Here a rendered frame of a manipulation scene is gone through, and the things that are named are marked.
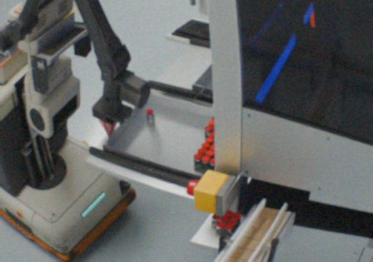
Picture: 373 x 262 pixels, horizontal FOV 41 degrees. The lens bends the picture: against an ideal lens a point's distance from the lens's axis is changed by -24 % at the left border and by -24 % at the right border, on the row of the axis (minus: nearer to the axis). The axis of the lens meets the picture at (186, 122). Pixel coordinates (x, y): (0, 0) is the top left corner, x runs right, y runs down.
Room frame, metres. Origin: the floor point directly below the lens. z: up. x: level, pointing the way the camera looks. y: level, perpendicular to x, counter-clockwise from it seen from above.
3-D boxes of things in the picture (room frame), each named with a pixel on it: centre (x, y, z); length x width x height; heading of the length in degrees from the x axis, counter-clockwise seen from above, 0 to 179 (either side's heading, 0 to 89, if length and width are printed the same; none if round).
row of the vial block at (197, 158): (1.30, -0.06, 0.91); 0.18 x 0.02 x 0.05; 152
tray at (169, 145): (1.34, 0.02, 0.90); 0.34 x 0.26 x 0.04; 62
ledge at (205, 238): (0.98, -0.08, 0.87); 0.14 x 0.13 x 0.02; 61
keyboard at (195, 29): (2.01, -0.17, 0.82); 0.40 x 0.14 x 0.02; 55
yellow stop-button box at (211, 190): (1.01, -0.05, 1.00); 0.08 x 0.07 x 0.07; 61
